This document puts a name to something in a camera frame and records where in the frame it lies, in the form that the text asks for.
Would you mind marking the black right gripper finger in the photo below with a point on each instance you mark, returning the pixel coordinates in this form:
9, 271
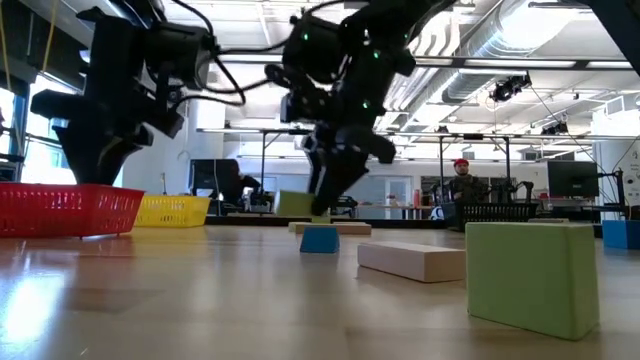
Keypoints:
340, 180
315, 172

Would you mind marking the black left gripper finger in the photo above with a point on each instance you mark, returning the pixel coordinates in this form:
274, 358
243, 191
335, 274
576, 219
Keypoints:
95, 155
134, 142

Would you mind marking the green half-round block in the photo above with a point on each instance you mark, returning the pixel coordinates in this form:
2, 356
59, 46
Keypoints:
295, 204

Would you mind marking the blue trapezoid block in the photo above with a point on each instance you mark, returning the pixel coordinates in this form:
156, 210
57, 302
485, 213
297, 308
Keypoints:
320, 241

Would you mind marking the green cube block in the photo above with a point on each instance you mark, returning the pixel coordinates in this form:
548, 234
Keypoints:
532, 280

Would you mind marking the blue wood block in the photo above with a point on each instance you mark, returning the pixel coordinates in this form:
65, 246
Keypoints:
621, 235

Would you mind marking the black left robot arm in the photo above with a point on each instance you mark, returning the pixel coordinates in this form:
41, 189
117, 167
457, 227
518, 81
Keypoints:
125, 12

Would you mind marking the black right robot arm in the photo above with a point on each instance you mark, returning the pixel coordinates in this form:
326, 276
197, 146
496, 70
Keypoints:
370, 65

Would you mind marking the large window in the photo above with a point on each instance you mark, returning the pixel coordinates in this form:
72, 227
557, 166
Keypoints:
42, 160

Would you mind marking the white door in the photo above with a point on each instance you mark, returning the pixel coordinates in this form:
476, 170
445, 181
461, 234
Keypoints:
398, 197

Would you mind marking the red plastic basket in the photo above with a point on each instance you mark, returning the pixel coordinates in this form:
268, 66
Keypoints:
65, 210

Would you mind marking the person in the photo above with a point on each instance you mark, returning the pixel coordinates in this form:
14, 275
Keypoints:
465, 185
240, 187

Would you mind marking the black computer monitor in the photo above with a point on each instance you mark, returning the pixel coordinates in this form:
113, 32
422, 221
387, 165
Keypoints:
205, 174
572, 179

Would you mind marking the red bottle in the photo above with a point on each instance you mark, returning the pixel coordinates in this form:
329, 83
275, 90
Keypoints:
417, 198

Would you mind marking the yellow plastic basket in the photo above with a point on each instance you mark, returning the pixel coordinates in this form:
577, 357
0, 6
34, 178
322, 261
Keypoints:
175, 211

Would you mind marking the long natural wood block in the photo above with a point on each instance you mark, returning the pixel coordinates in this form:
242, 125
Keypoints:
405, 260

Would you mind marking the black plastic basket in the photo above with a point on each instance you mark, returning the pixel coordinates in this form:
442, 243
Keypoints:
495, 214

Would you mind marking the long ceiling light bar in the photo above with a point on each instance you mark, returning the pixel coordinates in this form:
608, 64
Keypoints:
520, 63

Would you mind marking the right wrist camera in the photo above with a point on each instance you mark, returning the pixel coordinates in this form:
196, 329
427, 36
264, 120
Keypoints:
305, 107

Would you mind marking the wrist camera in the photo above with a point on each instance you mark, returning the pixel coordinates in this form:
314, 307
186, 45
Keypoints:
305, 107
182, 55

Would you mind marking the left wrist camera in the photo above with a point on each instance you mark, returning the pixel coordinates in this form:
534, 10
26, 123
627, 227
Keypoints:
182, 55

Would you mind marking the black aluminium rig frame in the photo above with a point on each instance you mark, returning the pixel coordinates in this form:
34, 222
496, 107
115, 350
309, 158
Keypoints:
240, 220

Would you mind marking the black ceiling camera rig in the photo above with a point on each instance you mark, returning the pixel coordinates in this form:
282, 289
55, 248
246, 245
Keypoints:
510, 87

